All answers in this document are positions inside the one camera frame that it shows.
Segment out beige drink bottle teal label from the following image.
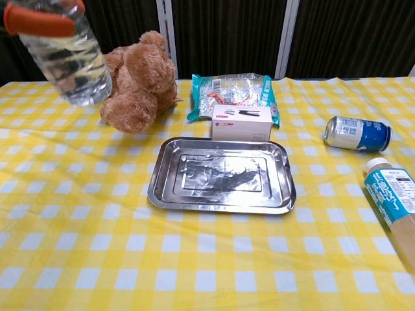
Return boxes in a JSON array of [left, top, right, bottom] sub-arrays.
[[362, 157, 415, 270]]

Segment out white partition frame post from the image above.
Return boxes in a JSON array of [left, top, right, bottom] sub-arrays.
[[274, 0, 300, 80], [155, 0, 179, 80]]

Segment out transparent water bottle white cap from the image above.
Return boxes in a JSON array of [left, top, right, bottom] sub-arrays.
[[6, 0, 113, 108]]

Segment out small white pink box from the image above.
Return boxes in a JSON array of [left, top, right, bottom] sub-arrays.
[[211, 104, 272, 142]]

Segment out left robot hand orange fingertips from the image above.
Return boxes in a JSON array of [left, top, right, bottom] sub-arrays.
[[3, 0, 86, 37]]

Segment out rectangular metal tray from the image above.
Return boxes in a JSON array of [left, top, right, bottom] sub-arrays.
[[147, 136, 297, 216]]

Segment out teal snack bag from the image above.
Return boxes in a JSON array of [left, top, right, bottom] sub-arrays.
[[186, 73, 281, 128]]

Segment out brown plush teddy bear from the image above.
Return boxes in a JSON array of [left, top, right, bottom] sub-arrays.
[[99, 30, 180, 134]]

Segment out blue white drink can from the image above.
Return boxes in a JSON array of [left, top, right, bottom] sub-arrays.
[[324, 115, 393, 153]]

